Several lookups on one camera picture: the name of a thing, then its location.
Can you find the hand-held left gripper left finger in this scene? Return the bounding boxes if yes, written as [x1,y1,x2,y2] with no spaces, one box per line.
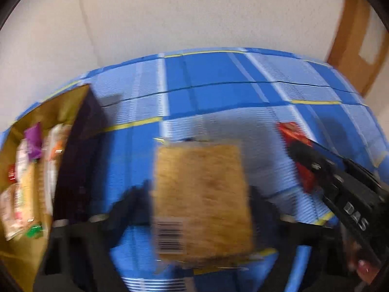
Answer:
[33,180,154,292]

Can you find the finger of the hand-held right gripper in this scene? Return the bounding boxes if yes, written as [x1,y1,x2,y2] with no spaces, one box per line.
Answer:
[290,142,344,195]

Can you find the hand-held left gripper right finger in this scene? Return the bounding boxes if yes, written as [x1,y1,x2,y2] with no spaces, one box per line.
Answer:
[249,185,344,292]

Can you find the red biscuit snack packet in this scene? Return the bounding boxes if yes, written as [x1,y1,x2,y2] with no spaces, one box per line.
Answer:
[276,122,318,193]

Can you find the clear oat bar packet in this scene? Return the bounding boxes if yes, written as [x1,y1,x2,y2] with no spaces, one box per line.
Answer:
[152,138,254,264]

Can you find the dark tin box gold inside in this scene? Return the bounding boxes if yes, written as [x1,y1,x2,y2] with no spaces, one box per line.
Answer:
[0,84,107,292]

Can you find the clear biscuit packet brown label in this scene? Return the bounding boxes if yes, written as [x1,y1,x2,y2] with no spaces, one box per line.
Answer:
[43,158,61,216]

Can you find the brown snack packet orange ends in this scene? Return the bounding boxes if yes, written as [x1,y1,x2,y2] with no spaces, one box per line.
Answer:
[45,125,69,162]

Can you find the yellow cracker packet green ends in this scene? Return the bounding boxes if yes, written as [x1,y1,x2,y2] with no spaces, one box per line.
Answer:
[17,164,46,239]

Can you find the purple snack packet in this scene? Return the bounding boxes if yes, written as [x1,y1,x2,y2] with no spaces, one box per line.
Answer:
[24,123,43,160]

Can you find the white floral snack packet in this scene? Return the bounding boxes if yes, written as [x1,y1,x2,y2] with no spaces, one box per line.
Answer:
[0,185,25,241]

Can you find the white translucent snack packet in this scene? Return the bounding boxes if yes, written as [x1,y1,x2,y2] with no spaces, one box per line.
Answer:
[15,140,31,183]

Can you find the person's right hand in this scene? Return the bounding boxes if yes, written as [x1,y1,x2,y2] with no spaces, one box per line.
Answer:
[354,260,382,283]

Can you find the blue plaid tablecloth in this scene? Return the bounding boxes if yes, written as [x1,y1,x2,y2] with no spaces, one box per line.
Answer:
[0,47,389,292]

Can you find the wooden door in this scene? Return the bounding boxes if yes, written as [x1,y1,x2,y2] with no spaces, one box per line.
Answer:
[327,0,389,96]

